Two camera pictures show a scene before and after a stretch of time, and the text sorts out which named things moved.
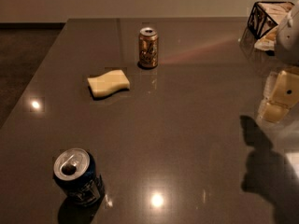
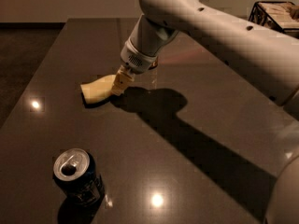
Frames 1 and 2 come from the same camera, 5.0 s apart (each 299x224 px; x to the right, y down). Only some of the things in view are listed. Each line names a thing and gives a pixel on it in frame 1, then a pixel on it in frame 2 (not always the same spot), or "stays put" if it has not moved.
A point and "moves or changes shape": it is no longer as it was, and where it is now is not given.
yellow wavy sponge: x=106 y=83 moves or changes shape
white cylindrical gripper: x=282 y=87 → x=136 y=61
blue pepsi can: x=75 y=174 stays put
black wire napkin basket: x=263 y=21 stays put
